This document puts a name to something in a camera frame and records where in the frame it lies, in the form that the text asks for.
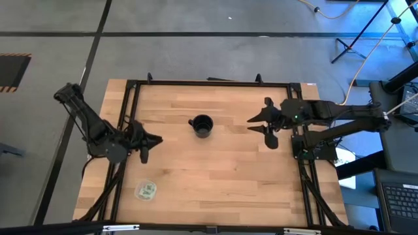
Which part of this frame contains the black mug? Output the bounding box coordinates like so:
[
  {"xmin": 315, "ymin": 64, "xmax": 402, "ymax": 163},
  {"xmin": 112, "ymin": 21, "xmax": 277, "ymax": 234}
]
[{"xmin": 187, "ymin": 114, "xmax": 214, "ymax": 139}]

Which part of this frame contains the long yellow cable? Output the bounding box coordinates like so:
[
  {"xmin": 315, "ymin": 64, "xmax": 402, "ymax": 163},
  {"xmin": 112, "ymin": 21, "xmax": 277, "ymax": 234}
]
[{"xmin": 339, "ymin": 0, "xmax": 418, "ymax": 107}]

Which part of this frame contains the dark laptop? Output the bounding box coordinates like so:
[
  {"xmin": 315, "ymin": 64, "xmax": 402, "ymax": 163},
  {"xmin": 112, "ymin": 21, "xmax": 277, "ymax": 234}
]
[{"xmin": 374, "ymin": 168, "xmax": 418, "ymax": 235}]

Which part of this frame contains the black striped floor hatch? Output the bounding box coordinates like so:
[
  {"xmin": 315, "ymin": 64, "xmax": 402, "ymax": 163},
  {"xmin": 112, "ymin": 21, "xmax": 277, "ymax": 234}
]
[{"xmin": 0, "ymin": 52, "xmax": 32, "ymax": 93}]

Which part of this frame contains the black power box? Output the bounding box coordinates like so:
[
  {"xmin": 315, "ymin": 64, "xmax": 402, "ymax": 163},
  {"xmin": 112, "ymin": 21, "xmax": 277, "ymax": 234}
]
[{"xmin": 395, "ymin": 84, "xmax": 418, "ymax": 125}]

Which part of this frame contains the white paper sheet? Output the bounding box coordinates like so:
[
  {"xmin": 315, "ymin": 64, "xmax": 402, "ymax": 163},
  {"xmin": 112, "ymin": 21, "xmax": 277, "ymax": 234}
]
[{"xmin": 334, "ymin": 148, "xmax": 357, "ymax": 190}]

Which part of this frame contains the short yellow cable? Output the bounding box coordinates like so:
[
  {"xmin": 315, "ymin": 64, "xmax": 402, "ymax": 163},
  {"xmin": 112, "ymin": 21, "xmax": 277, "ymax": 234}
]
[{"xmin": 297, "ymin": 0, "xmax": 361, "ymax": 20}]

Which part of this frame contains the white cable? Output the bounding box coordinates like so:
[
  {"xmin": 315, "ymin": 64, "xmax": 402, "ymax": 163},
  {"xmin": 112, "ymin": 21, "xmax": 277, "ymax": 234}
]
[{"xmin": 385, "ymin": 93, "xmax": 418, "ymax": 116}]

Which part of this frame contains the black metal table frame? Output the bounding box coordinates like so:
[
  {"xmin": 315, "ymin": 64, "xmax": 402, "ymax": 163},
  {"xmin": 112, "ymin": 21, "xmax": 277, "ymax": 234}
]
[{"xmin": 74, "ymin": 72, "xmax": 349, "ymax": 229}]

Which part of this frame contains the black tripod stand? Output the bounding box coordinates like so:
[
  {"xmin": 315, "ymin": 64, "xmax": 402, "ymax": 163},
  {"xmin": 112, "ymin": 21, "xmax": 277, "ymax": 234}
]
[{"xmin": 330, "ymin": 0, "xmax": 390, "ymax": 65}]

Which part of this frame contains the silver metal bracket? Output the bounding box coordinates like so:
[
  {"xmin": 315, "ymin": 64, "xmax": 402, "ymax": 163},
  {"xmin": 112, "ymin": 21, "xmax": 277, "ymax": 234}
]
[
  {"xmin": 283, "ymin": 227, "xmax": 323, "ymax": 235},
  {"xmin": 102, "ymin": 224, "xmax": 140, "ymax": 233}
]

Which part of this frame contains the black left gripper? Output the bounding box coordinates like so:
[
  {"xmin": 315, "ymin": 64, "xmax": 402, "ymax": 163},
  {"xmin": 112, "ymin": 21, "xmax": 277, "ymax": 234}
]
[{"xmin": 127, "ymin": 119, "xmax": 164, "ymax": 151}]

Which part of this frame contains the clear plastic container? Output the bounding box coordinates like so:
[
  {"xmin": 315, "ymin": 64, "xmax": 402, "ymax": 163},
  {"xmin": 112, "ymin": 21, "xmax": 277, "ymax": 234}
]
[{"xmin": 134, "ymin": 179, "xmax": 158, "ymax": 202}]

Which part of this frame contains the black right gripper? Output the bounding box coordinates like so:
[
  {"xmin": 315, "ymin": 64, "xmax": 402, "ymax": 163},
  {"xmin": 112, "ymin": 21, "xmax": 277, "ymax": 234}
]
[{"xmin": 246, "ymin": 97, "xmax": 295, "ymax": 135}]

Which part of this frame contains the grey side desk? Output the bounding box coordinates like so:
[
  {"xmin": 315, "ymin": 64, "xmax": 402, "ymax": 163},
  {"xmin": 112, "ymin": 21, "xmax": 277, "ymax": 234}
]
[{"xmin": 368, "ymin": 80, "xmax": 418, "ymax": 174}]

